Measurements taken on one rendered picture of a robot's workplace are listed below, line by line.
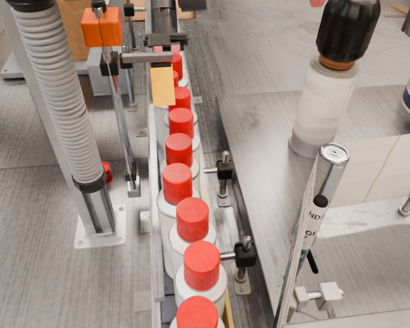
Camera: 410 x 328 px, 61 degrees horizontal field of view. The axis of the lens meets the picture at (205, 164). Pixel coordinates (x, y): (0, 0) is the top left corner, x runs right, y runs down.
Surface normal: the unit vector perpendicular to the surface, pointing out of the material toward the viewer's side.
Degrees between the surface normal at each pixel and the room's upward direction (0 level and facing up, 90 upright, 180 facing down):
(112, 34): 90
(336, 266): 0
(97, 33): 90
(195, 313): 3
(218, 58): 0
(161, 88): 48
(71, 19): 90
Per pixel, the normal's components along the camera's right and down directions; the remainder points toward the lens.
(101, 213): 0.13, 0.70
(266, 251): 0.02, -0.70
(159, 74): 0.11, 0.05
